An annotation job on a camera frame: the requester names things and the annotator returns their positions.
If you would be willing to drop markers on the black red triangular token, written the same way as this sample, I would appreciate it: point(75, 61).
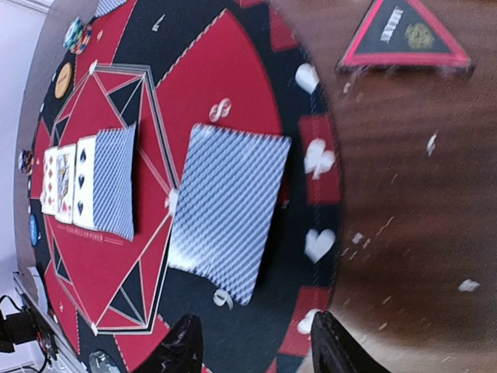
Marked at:
point(403, 34)

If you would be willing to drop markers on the blue small blind button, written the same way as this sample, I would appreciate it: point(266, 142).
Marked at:
point(35, 234)

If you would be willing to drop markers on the round red black poker mat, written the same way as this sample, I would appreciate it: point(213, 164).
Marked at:
point(167, 66)

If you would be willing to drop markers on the ten of diamonds card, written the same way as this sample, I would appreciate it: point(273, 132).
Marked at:
point(48, 197)

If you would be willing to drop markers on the poker chip stack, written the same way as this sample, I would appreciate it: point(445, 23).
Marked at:
point(25, 162)
point(77, 36)

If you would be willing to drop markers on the queen of hearts card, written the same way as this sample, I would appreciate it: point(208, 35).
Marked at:
point(65, 168)

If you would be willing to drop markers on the face-down community card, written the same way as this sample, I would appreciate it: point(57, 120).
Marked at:
point(112, 187)
point(227, 197)

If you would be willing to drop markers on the three of spades card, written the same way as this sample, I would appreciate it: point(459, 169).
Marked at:
point(84, 183)

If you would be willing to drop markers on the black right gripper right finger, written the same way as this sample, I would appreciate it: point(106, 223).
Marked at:
point(333, 348)

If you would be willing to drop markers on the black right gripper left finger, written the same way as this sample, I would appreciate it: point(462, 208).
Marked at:
point(181, 351)

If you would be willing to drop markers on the dealt blue playing card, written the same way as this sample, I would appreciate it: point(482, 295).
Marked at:
point(105, 7)

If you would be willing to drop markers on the clear round dealer button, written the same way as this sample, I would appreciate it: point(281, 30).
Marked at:
point(101, 362)

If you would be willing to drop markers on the orange big blind button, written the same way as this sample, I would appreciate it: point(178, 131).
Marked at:
point(63, 80)

